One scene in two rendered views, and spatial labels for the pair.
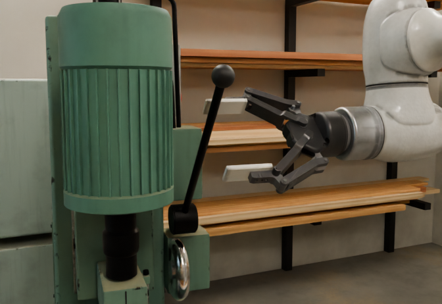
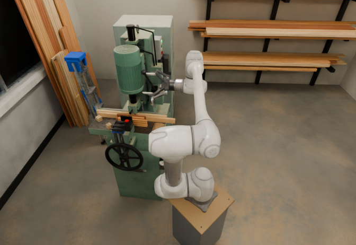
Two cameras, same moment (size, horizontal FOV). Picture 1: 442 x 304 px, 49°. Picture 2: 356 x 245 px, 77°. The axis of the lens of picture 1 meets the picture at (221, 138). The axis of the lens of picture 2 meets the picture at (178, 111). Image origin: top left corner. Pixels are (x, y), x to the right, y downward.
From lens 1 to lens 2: 110 cm
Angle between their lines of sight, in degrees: 39
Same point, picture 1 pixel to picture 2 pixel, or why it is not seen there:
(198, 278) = (159, 102)
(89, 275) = not seen: hidden behind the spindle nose
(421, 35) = (189, 70)
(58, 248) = not seen: hidden behind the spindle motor
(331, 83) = (302, 0)
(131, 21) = (124, 58)
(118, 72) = (122, 68)
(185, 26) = not seen: outside the picture
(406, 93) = (189, 80)
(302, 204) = (261, 62)
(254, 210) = (238, 61)
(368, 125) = (178, 86)
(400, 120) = (187, 86)
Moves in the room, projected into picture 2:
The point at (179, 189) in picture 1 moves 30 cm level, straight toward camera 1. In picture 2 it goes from (154, 81) to (136, 100)
